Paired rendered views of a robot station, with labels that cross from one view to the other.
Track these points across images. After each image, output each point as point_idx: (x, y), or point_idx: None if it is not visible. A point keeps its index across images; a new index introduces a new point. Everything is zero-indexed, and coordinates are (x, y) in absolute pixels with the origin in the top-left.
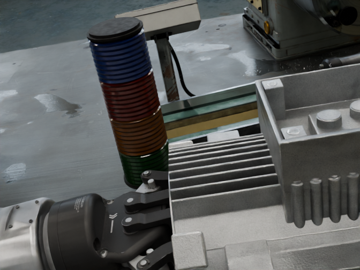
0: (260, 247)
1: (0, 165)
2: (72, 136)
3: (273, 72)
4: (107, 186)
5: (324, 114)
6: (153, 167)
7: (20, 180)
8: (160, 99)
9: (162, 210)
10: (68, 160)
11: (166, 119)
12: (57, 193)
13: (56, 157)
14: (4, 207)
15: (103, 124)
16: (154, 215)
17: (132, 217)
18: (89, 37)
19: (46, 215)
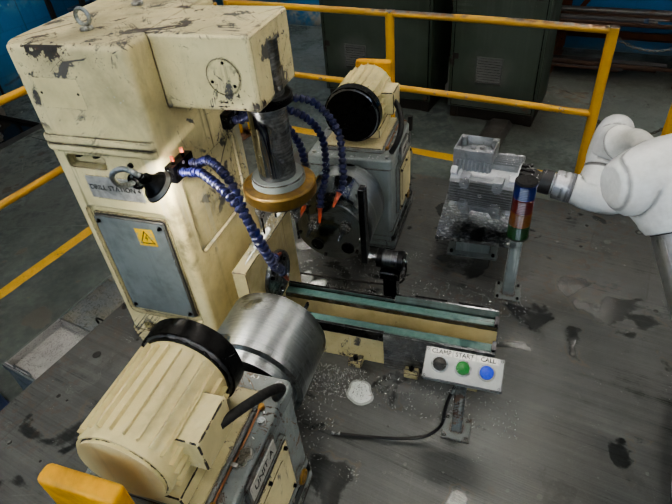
0: None
1: (639, 475)
2: (561, 480)
3: (330, 459)
4: (532, 386)
5: (483, 146)
6: None
7: (611, 436)
8: (455, 490)
9: (524, 169)
10: (565, 438)
11: (482, 345)
12: (574, 401)
13: (578, 451)
14: (620, 409)
15: (526, 482)
16: (526, 169)
17: (532, 170)
18: (537, 179)
19: (556, 176)
